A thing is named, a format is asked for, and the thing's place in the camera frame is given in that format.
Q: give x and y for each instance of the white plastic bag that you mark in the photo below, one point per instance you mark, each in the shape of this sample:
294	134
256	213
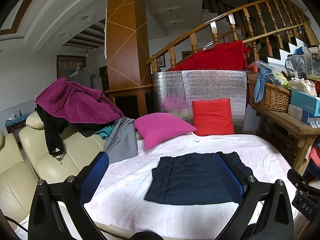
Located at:
302	85

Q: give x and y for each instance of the magenta pillow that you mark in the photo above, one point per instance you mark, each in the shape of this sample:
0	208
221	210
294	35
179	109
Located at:
162	130

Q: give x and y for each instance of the dark wall hanging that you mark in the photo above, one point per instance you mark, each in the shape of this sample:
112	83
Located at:
65	65

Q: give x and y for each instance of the clear plastic container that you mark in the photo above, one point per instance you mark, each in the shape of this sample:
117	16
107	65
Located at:
312	62

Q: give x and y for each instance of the grey refrigerator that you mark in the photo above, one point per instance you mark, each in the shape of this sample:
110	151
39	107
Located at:
80	80

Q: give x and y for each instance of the beige leather sofa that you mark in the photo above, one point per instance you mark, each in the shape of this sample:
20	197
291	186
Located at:
15	180

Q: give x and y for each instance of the black garment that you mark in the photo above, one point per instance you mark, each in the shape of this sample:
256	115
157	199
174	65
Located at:
51	130

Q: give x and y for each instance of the red pillow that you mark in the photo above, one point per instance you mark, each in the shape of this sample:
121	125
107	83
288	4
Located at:
212	117

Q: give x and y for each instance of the white patterned box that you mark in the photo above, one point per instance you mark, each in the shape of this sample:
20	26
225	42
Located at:
297	112

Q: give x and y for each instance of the wooden bench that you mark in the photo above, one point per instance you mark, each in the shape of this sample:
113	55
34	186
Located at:
287	122

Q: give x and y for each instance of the red cloth bundle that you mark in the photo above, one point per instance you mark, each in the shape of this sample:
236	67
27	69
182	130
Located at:
315	155

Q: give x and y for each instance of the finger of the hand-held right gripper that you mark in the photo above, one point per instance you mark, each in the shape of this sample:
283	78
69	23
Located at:
297	177

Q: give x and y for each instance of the wooden pillar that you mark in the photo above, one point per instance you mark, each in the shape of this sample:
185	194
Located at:
125	42

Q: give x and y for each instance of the magenta fleece jacket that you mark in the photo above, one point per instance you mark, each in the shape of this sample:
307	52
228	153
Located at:
75	100

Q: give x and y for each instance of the yellow green item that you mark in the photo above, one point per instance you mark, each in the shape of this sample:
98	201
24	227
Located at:
283	80

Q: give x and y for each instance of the silver foil insulation panel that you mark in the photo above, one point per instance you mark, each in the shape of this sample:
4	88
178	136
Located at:
205	85

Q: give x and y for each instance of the grey garment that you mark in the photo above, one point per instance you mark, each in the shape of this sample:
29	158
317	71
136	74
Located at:
122	142

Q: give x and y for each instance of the blue cloth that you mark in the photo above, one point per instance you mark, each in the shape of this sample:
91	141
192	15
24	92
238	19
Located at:
261	85

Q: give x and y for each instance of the clear plastic bag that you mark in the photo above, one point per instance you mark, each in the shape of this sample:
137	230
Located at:
296	65

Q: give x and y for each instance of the white pink blanket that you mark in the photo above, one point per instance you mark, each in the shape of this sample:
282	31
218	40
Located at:
130	180

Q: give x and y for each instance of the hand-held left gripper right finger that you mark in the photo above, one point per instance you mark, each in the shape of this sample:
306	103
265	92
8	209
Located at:
227	177

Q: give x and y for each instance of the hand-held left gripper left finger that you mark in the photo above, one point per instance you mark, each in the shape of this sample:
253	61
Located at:
96	177

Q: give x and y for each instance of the wicker basket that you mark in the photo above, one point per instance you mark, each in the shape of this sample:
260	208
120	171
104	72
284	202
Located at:
272	97

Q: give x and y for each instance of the navy zip jacket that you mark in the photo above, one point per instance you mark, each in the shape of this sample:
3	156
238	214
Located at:
187	180

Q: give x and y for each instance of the blue cardboard box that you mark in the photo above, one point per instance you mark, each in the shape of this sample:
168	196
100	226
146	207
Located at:
305	102

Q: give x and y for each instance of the small framed picture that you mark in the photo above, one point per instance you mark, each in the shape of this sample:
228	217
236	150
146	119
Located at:
160	61

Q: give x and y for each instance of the wooden stair railing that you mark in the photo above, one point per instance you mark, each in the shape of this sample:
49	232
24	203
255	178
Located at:
180	42

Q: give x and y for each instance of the teal garment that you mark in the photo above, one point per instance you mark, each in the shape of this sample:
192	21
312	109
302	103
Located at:
105	131

